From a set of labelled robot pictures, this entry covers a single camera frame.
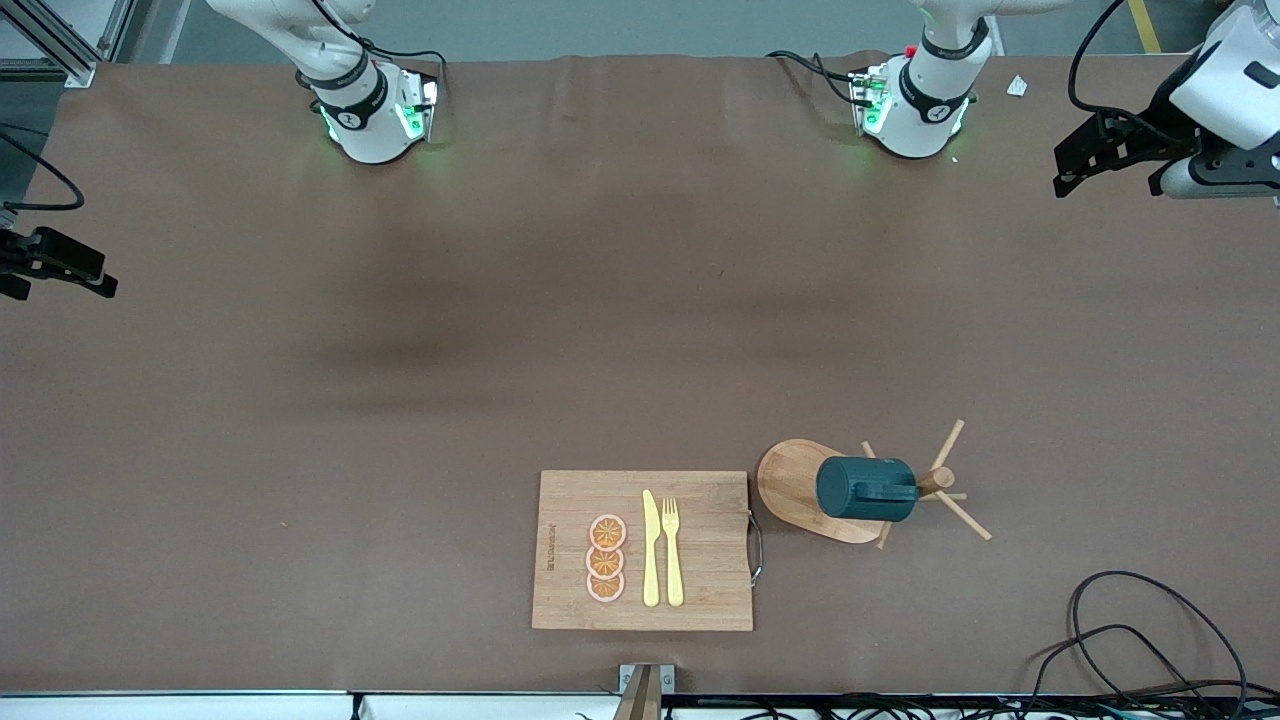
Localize dark green mug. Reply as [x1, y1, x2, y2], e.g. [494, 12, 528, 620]
[816, 456, 920, 524]

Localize wooden cup rack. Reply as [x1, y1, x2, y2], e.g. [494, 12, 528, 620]
[756, 419, 993, 550]

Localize brown table mat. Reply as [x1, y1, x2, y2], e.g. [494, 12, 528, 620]
[0, 50, 1280, 696]

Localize yellow plastic fork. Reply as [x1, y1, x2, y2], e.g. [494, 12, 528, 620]
[661, 497, 685, 608]

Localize bamboo cutting board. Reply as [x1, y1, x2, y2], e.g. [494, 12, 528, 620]
[531, 470, 764, 632]

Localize yellow plastic knife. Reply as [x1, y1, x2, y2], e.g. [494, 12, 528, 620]
[642, 489, 662, 608]

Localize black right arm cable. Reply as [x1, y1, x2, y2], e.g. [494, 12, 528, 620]
[0, 128, 87, 214]

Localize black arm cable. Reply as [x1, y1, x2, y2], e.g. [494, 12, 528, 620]
[0, 128, 87, 214]
[1067, 0, 1166, 136]

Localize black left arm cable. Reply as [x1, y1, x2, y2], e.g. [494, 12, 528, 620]
[1067, 0, 1166, 136]

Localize aluminium frame profile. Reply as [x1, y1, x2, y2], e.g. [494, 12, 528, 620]
[0, 0, 136, 89]

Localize black left base cable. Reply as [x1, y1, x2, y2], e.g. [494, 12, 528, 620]
[766, 50, 871, 106]

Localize black base cable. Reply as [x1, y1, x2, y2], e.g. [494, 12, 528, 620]
[766, 50, 871, 106]
[315, 0, 448, 99]

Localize black right base cable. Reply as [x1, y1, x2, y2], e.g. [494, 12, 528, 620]
[315, 0, 448, 99]

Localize thick black looped cable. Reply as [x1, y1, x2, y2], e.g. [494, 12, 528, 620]
[1068, 570, 1251, 716]

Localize white table edge rail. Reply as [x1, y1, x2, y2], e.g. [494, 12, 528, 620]
[0, 690, 621, 720]

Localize thin black cable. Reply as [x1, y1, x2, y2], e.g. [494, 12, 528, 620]
[1022, 624, 1216, 706]

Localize grey metal mounting bracket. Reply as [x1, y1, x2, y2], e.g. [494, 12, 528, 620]
[612, 663, 676, 720]

